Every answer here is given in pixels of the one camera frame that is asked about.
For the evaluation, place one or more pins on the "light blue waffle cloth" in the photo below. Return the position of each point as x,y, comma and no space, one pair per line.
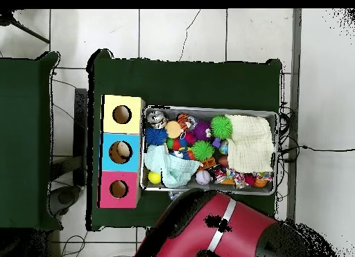
172,168

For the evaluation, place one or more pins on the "white baseball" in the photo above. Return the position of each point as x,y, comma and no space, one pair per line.
203,177

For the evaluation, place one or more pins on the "clear plastic packet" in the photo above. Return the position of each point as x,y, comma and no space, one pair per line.
174,194

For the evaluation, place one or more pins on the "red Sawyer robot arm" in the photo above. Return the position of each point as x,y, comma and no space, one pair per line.
199,226

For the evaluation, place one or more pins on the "wooden box with three holes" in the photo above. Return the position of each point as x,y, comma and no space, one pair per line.
133,162

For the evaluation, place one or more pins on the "orange round sponge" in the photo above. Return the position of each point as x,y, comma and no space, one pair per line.
173,129

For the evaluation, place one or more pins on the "tiger plush toy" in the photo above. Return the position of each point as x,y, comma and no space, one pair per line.
183,121

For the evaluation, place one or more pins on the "blue spiky rubber ball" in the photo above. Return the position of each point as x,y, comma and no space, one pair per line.
156,135

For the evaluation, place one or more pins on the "purple spiky toy with eyes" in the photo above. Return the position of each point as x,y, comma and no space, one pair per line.
202,130

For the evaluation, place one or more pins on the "green spiky toy with eyes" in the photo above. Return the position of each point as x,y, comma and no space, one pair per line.
202,151

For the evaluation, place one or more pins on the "crushed silver drink can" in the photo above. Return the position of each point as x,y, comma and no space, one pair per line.
156,119

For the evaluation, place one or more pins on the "green spiky rubber ball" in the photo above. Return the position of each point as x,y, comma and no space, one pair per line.
221,126

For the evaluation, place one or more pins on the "dark green table cloth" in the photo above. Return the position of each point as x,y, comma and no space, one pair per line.
188,82

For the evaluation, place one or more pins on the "cream waffle cloth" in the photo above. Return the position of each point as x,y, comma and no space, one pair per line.
249,143

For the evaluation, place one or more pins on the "black stand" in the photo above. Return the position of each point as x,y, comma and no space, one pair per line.
80,129

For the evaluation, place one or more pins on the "grey round base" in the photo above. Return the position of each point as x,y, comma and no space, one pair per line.
65,197

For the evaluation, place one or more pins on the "dark green side table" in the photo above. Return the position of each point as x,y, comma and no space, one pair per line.
25,129

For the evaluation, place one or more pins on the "black tripod leg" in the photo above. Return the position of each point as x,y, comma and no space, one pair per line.
5,18

